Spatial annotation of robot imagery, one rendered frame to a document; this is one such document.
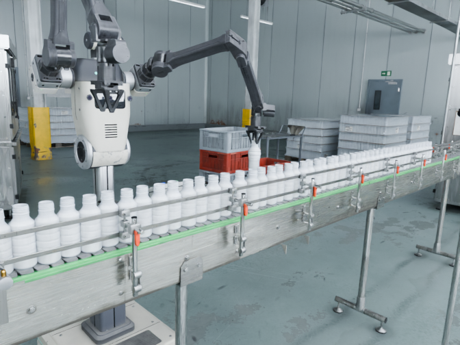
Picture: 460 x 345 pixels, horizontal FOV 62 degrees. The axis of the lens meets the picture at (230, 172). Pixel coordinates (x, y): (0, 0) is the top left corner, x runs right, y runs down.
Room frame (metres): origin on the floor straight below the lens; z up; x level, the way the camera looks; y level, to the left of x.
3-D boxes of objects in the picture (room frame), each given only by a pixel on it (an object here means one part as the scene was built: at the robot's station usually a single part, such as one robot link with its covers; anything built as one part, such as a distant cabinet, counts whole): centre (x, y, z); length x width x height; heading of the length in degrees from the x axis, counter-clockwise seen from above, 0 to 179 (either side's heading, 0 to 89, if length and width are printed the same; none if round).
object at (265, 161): (4.75, -0.43, 0.55); 0.61 x 0.41 x 0.22; 137
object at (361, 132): (8.06, -3.00, 0.59); 1.24 x 1.03 x 1.17; 137
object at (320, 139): (9.11, -2.09, 0.50); 1.23 x 1.05 x 1.00; 133
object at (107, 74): (1.26, 0.41, 1.51); 0.10 x 0.07 x 0.07; 45
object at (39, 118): (8.10, 4.08, 0.55); 0.40 x 0.40 x 1.10; 45
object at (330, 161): (1.95, -0.52, 1.08); 0.06 x 0.06 x 0.17
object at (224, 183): (1.43, 0.02, 1.08); 0.06 x 0.06 x 0.17
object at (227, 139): (4.18, 0.00, 1.00); 0.61 x 0.41 x 0.22; 142
